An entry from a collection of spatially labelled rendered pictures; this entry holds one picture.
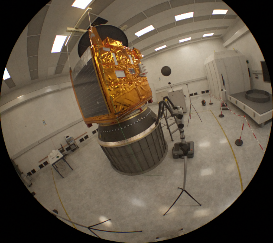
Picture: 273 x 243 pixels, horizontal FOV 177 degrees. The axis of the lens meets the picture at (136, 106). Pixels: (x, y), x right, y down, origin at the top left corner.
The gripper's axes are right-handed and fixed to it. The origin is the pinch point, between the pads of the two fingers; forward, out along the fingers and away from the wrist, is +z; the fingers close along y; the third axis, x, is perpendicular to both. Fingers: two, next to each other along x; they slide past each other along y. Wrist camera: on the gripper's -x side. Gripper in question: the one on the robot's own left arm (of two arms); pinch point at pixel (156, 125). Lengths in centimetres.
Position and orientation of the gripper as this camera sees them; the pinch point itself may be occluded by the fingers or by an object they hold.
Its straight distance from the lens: 225.9
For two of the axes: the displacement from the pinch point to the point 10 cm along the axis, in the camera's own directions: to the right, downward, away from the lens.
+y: -4.7, 3.2, -8.2
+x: 8.7, 3.1, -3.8
